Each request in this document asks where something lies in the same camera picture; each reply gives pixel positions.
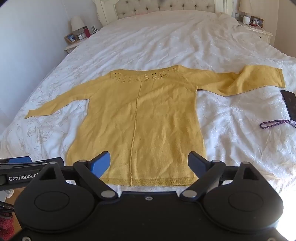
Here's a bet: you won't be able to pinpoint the purple lanyard strap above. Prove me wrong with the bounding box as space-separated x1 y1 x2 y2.
259 119 296 129

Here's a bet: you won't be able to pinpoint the white nightstand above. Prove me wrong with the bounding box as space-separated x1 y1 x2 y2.
238 22 273 44
64 30 102 55

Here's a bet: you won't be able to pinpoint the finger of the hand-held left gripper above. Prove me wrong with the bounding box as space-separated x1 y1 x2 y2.
0 156 65 171

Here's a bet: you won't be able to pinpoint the red knitted cloth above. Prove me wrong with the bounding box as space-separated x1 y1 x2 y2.
0 217 15 237

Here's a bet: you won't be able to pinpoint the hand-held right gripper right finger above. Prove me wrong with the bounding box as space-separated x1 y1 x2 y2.
180 151 260 202

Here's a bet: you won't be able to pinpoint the tufted cream headboard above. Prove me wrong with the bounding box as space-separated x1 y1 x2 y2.
92 0 234 26

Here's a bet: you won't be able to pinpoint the wooden photo frame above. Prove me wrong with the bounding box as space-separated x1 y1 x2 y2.
64 33 78 44
250 16 264 27

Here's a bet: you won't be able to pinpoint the white floral duvet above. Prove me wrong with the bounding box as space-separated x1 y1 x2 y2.
0 10 296 202

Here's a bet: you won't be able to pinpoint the white table lamp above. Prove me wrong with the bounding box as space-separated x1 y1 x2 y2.
70 16 85 33
239 0 252 16

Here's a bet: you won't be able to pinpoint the dark cable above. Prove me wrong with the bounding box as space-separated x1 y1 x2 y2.
0 201 15 216

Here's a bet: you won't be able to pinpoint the yellow knitted sweater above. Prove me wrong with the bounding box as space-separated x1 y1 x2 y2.
25 65 286 187

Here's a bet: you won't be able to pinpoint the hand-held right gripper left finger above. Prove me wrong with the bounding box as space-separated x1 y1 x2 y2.
37 151 118 202

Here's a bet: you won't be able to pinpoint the black smartphone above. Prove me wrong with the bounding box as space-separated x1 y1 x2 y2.
280 89 296 115

